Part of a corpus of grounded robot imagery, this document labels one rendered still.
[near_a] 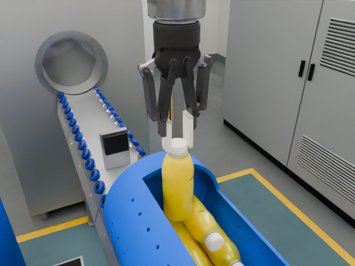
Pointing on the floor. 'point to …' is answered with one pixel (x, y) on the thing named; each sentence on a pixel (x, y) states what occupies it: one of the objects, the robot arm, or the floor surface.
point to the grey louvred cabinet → (296, 91)
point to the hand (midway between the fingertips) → (177, 133)
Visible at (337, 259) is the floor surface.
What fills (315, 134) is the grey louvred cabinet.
